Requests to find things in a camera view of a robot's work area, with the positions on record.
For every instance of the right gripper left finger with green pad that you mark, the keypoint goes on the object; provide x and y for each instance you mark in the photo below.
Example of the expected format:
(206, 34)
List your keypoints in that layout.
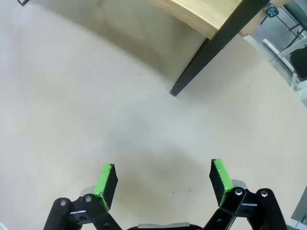
(103, 184)

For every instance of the black bent metal piece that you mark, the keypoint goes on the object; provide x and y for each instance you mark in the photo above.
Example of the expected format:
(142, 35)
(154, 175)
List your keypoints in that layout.
(22, 2)

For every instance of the black tag with digits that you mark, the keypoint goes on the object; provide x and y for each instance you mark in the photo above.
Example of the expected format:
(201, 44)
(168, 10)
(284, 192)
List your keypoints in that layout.
(271, 10)

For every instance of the black frame chair green seat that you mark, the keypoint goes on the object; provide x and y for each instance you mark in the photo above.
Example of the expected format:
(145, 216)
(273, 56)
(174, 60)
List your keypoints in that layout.
(296, 12)

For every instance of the grey panel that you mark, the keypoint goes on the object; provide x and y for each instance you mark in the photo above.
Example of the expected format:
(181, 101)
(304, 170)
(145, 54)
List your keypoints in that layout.
(299, 208)

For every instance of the wooden table with black legs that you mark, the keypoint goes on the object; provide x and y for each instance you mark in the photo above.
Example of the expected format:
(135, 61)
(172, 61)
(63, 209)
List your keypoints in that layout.
(216, 48)

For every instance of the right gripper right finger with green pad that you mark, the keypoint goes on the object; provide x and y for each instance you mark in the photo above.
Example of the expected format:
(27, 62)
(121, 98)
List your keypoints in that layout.
(224, 177)

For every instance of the black bag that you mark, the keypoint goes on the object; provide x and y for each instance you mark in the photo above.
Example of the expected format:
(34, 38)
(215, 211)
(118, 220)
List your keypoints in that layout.
(299, 62)

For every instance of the white metal frame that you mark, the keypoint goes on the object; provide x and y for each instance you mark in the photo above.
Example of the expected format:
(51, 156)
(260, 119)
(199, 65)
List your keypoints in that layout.
(283, 57)

